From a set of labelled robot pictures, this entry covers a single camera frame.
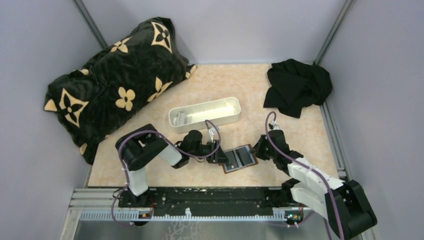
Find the black floral plush pillow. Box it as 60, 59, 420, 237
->
44, 17, 197, 165

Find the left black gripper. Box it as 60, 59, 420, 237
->
189, 139, 233, 164

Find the stack of grey cards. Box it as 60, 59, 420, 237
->
176, 111, 187, 127

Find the aluminium frame rail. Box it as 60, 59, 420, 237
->
67, 62, 369, 212

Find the white slotted cable duct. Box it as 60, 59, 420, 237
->
79, 208, 287, 222

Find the brown leather card holder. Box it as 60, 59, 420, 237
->
220, 144, 259, 174

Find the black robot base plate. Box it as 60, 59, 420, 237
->
118, 187, 301, 217

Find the black card in holder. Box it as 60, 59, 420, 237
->
235, 147, 252, 166

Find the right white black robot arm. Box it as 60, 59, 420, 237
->
252, 130, 378, 240

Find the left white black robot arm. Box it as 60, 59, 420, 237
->
115, 123, 230, 207

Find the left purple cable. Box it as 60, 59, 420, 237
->
110, 119, 222, 229

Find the white oblong plastic tray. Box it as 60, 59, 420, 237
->
168, 97, 242, 134

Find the black cloth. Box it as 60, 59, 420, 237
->
263, 58, 333, 119

